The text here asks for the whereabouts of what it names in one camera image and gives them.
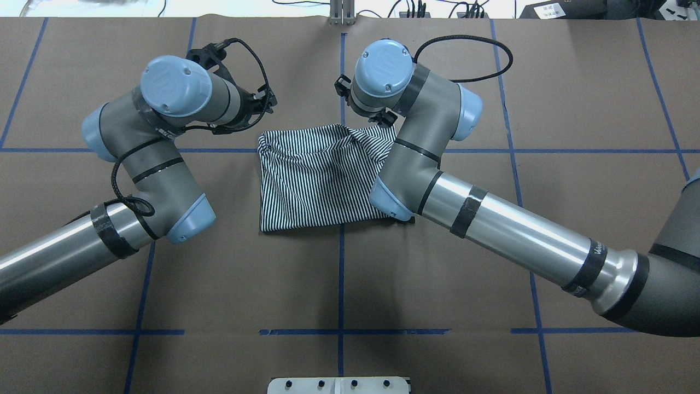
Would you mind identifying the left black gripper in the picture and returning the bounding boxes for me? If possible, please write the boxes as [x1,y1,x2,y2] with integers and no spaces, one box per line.
[186,43,277,135]

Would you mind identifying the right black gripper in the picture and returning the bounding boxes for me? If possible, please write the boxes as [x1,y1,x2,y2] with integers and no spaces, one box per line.
[335,74,398,128]

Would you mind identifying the blue white striped polo shirt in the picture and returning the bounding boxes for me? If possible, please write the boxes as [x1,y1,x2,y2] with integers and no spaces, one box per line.
[258,123,397,233]

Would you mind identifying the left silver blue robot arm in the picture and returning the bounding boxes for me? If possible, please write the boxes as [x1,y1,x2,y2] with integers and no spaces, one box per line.
[1,38,277,323]

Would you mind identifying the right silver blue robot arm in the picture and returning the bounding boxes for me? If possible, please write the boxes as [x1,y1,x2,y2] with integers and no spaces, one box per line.
[334,38,699,337]

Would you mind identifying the black box with label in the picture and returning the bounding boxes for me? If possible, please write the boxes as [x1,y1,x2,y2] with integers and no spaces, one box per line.
[517,1,642,20]

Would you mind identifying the aluminium frame post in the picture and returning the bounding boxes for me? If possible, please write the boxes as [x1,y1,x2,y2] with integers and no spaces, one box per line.
[328,0,357,26]

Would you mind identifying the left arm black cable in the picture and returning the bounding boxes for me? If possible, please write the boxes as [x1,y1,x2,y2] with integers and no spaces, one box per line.
[110,37,271,241]

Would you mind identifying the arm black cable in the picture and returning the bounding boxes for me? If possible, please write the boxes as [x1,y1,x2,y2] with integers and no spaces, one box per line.
[110,37,271,241]
[413,35,515,84]

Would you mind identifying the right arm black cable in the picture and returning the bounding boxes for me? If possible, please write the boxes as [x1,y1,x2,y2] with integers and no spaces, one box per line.
[413,35,515,84]

